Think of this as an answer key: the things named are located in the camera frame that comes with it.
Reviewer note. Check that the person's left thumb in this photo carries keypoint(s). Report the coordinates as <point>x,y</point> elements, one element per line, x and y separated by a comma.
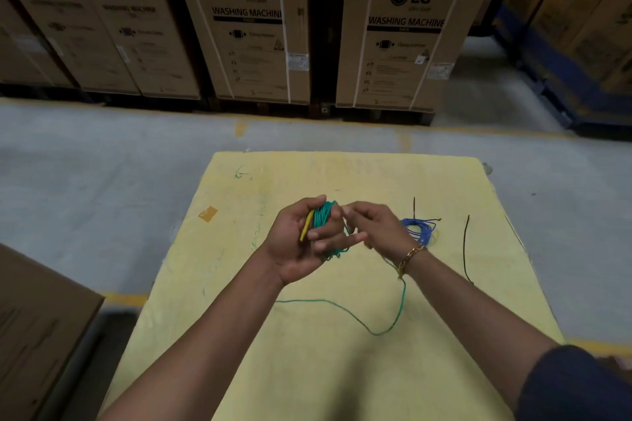
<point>311,202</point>

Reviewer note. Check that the person's left forearm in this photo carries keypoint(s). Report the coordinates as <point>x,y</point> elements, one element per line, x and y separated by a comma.
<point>197,351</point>

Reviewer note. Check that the stack of cardboard boxes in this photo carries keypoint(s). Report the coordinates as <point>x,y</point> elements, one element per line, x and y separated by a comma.
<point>577,11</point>

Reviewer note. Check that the person's right forearm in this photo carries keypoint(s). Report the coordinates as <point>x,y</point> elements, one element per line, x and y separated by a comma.
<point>474,322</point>

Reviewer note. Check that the blue metal pallet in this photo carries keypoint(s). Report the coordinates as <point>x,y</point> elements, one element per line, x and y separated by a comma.
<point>558,75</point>

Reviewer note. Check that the yellow stick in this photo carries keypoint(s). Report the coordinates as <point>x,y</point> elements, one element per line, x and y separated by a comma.
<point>307,227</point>

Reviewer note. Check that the dark blue sleeve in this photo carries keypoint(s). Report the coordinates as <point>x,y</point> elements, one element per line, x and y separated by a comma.
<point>575,386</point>

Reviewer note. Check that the yellow foam table cover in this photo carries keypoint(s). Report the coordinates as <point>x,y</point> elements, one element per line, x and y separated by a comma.
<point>316,337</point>

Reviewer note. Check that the person's left hand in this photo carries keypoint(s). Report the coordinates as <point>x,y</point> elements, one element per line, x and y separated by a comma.
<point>289,243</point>

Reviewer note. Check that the person's right thumb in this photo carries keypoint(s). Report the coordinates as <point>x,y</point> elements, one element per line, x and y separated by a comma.
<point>356,224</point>

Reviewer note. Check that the person's right hand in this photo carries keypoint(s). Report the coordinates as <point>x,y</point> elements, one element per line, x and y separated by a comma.
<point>382,233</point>

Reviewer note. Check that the plain brown cardboard box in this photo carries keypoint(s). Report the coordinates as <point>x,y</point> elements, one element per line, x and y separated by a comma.
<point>37,337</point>

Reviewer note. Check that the large cardboard appliance box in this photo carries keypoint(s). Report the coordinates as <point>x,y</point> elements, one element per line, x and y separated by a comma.
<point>247,21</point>
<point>405,31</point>
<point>133,21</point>
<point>44,16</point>

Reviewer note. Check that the brown tape piece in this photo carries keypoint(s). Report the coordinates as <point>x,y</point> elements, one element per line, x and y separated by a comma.
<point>208,214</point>

